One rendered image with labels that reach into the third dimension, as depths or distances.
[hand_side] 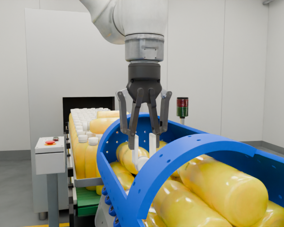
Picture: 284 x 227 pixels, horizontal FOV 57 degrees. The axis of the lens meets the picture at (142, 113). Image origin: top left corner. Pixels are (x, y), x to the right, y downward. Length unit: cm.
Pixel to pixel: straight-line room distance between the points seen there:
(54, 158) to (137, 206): 64
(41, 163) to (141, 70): 58
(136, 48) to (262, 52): 551
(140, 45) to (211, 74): 492
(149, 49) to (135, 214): 34
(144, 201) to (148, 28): 35
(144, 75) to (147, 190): 27
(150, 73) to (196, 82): 477
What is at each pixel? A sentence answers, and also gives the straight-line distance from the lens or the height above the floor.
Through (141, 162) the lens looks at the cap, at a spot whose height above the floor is 114.
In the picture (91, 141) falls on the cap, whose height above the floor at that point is 110.
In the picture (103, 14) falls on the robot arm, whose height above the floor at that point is 150.
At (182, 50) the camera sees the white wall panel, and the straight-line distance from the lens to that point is 528.
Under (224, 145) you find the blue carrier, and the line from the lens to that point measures 44.
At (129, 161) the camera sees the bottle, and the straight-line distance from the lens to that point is 66.
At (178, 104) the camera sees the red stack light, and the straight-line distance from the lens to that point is 137.
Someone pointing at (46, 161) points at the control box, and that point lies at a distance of 102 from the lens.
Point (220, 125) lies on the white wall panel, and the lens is 562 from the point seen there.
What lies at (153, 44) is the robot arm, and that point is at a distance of 58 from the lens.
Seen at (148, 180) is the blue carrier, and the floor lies 118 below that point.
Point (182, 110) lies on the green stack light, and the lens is 136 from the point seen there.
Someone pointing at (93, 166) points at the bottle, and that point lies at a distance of 108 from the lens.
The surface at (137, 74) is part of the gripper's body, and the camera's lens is 58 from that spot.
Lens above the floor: 132
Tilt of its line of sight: 6 degrees down
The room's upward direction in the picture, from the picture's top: straight up
